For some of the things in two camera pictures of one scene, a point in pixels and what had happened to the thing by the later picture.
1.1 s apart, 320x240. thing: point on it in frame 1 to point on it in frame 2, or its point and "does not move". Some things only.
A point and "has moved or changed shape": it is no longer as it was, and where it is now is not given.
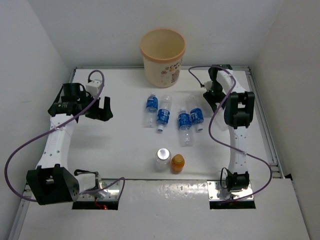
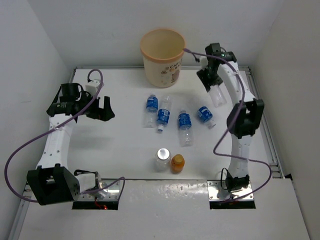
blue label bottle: (164, 112) does not move
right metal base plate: (216, 192) does not move
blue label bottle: (185, 124) does not move
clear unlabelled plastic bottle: (219, 118) has moved or changed shape
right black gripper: (212, 100) to (201, 73)
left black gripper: (102, 114) does not move
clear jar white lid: (163, 159) does not move
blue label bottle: (151, 112) does not move
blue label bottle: (196, 106) to (205, 115)
